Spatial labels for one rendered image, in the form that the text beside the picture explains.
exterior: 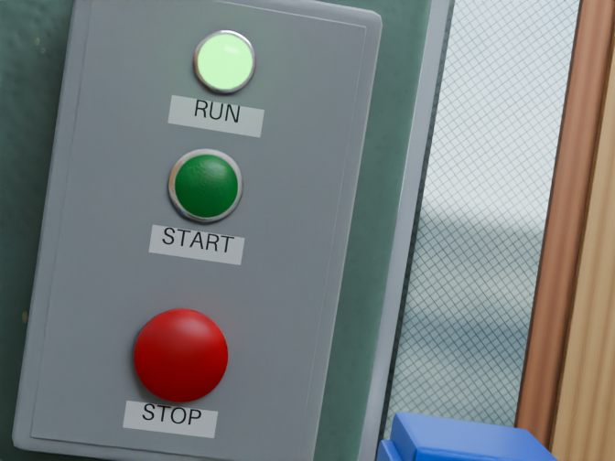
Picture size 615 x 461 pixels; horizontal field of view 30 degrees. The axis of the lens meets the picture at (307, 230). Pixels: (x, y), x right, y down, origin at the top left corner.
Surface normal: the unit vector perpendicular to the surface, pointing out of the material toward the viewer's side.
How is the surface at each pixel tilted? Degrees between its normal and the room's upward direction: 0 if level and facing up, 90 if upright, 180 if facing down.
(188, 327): 81
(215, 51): 88
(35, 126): 90
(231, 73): 93
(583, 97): 87
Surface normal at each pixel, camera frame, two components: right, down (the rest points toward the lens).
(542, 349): 0.11, 0.03
